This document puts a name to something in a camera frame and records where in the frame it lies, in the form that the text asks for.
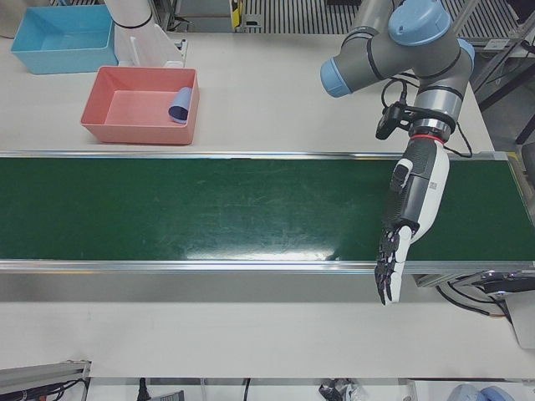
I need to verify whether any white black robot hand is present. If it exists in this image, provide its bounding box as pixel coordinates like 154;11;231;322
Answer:
374;135;451;307

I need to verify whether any light blue plastic cup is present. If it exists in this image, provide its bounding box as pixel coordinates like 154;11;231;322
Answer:
168;86;192;124

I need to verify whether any pink plastic box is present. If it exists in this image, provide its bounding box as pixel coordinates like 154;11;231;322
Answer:
79;65;201;146

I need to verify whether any blue plastic box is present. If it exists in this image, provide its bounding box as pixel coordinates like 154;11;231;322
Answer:
9;4;116;75

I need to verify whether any green conveyor belt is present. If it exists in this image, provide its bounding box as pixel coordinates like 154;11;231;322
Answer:
0;150;535;277

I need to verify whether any white robot column base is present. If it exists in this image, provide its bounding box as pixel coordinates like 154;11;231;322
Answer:
103;0;187;68

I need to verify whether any aluminium profile beam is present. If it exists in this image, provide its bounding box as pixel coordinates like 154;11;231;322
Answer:
0;358;93;401

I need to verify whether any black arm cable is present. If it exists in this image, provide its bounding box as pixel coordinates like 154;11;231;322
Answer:
380;77;476;159

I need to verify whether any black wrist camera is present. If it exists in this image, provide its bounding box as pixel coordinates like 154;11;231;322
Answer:
374;104;413;140

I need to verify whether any black cable bundle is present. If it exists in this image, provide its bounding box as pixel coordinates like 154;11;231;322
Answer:
436;271;515;318

